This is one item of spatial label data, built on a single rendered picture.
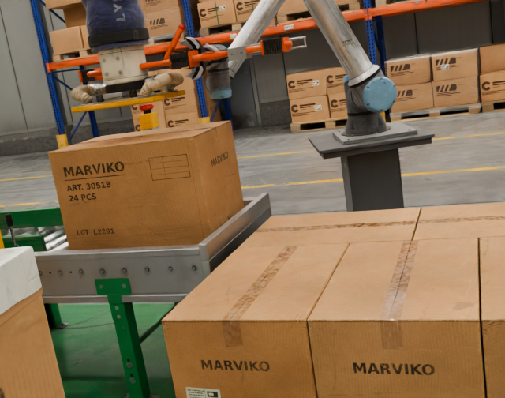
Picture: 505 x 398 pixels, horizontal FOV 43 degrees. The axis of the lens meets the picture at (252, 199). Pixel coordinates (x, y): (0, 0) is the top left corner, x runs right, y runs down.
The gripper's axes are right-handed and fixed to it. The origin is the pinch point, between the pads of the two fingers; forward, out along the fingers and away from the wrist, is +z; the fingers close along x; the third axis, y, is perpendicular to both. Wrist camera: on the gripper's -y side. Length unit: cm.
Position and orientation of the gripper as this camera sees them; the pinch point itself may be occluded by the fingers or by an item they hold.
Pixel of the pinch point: (190, 58)
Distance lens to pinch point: 238.5
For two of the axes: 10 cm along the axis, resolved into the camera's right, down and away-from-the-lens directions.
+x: -1.5, -9.7, -2.1
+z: -3.0, 2.5, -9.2
